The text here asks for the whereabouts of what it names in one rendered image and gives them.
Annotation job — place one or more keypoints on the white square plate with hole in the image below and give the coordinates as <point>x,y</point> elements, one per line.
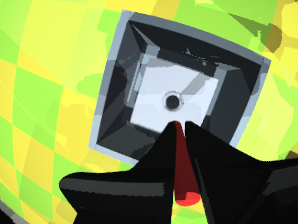
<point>193,89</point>

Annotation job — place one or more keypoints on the dark grey open box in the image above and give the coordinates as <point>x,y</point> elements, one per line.
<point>241,74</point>

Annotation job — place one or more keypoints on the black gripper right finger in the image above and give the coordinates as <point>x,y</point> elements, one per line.
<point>233,184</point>

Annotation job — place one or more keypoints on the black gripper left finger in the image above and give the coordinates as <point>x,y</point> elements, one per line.
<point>145,190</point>

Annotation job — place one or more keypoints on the red peg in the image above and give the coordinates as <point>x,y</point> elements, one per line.
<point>185,185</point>

